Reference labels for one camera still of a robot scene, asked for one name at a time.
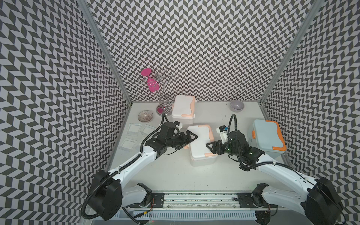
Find white first aid box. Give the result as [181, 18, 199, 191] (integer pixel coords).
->
[171, 95, 196, 128]
[187, 125, 218, 167]

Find blue first aid kit box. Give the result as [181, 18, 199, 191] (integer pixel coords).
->
[247, 119, 287, 158]

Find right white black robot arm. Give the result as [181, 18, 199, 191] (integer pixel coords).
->
[206, 114, 344, 225]

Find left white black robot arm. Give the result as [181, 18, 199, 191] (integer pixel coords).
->
[81, 114, 198, 220]

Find small clear glass bowl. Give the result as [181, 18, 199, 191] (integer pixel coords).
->
[137, 110, 154, 123]

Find small grey round bowl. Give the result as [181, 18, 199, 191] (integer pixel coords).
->
[230, 100, 245, 113]

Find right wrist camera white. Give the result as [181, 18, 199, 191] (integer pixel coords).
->
[216, 125, 228, 144]

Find silver wire stand pink ornaments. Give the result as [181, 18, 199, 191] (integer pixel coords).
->
[141, 67, 173, 116]

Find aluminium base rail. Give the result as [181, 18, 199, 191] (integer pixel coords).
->
[123, 191, 318, 212]

